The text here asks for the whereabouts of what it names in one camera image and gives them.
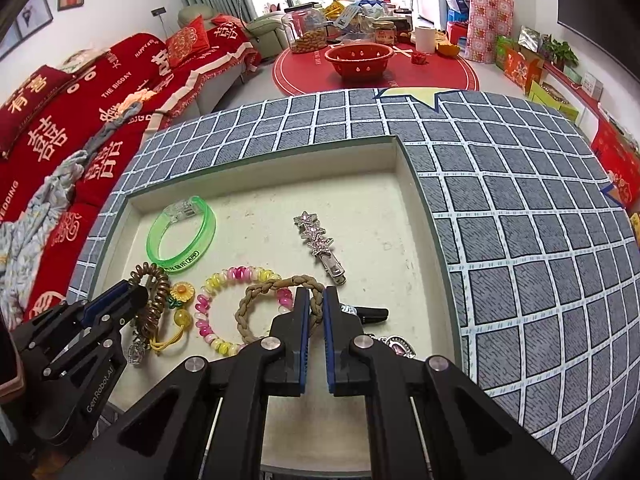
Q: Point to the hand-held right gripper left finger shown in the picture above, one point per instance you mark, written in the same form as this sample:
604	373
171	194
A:
302	340

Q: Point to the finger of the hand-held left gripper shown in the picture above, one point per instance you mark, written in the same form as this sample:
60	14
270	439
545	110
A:
100	340
115	297

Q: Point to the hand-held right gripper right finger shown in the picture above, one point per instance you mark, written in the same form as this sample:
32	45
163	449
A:
327	340

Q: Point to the grey-green shallow tray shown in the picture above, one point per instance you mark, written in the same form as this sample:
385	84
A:
260	210

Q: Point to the silver star hair clip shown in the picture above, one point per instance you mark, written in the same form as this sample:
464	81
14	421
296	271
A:
317	240

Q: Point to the grey crumpled cloth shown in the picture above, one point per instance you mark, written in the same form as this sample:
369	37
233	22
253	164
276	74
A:
30	220

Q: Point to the red sofa with cushions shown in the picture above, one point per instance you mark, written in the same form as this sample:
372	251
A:
50	125

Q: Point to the pink grey twisted cloth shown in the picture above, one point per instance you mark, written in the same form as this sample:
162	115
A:
130	102

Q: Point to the grey checked tablecloth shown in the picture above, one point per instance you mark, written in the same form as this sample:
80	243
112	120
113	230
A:
525	260

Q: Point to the red printed pillow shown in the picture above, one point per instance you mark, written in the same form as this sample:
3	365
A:
30	100

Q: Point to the red patterned cushion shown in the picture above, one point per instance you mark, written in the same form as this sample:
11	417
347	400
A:
187	42

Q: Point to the red plastic basket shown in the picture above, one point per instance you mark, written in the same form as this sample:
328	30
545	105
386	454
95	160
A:
357	62

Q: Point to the large framed picture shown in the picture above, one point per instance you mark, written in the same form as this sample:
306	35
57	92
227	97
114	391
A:
34	14

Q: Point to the clear jar of nuts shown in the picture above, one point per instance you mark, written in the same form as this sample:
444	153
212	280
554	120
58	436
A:
305	40

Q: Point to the small red label jar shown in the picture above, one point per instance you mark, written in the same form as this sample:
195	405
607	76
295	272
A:
384	35

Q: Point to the white cup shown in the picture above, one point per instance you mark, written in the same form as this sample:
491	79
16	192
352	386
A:
425	40

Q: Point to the pile of snack packets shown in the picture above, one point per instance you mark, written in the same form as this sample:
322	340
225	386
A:
350	12

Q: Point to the red plastic stool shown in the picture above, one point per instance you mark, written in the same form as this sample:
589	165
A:
457	32

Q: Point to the row of red gift boxes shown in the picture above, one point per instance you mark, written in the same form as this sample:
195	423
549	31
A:
615	155

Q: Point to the blue white carton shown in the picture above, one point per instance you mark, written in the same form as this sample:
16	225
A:
456	5

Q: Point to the red patterned wrapped box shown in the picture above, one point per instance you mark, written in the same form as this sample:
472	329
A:
490	20

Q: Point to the green potted plant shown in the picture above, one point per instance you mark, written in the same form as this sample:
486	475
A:
560	50

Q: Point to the black television screen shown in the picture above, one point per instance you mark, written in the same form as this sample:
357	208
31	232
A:
610	0

